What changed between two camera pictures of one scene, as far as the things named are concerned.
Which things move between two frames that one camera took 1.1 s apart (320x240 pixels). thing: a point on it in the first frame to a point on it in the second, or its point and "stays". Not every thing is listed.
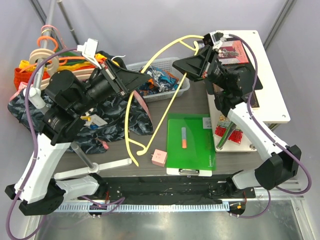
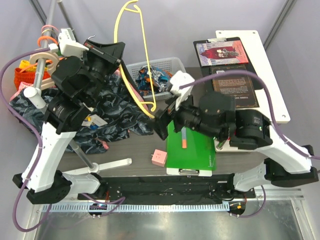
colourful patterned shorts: [161, 81] stays
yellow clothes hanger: [130, 141] to [135, 9]
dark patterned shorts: [122, 115] stays
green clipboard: [190, 148] stays
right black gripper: [199, 67] to [161, 119]
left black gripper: [125, 79] to [112, 53]
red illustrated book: [232, 52] stays
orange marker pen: [184, 137] stays
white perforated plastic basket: [166, 64] stays
